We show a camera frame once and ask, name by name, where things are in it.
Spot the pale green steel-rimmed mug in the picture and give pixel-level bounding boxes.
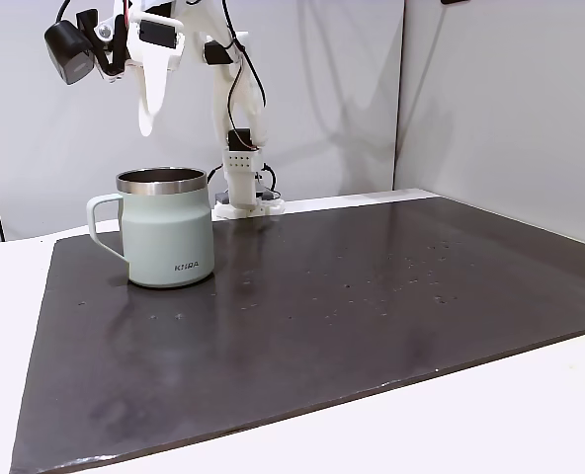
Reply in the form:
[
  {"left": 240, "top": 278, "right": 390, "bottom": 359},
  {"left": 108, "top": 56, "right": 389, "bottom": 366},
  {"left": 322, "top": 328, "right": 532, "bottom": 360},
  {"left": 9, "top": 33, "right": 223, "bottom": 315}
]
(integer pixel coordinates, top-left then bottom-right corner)
[{"left": 85, "top": 166, "right": 216, "bottom": 289}]

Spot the dark brown table mat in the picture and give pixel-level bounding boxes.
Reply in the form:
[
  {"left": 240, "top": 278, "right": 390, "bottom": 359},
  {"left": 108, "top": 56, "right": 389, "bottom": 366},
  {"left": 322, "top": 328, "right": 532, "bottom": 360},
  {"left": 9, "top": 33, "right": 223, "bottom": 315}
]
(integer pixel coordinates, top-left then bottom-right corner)
[{"left": 9, "top": 194, "right": 585, "bottom": 474}]

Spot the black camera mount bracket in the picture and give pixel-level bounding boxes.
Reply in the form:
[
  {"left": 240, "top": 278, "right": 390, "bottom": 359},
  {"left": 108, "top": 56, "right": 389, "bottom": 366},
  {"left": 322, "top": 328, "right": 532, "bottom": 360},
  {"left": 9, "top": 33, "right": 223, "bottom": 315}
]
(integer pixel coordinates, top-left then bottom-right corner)
[{"left": 76, "top": 8, "right": 129, "bottom": 81}]

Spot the black camera box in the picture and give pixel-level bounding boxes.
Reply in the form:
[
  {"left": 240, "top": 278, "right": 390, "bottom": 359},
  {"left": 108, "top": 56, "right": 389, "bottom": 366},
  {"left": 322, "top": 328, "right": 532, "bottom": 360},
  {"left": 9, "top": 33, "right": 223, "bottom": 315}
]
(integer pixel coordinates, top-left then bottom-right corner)
[{"left": 42, "top": 19, "right": 97, "bottom": 87}]

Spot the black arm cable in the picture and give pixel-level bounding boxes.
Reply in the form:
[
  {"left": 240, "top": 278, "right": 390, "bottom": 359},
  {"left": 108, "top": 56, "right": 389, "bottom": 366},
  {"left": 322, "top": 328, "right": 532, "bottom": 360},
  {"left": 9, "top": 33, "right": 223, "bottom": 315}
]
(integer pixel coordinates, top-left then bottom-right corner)
[{"left": 219, "top": 0, "right": 268, "bottom": 152}]

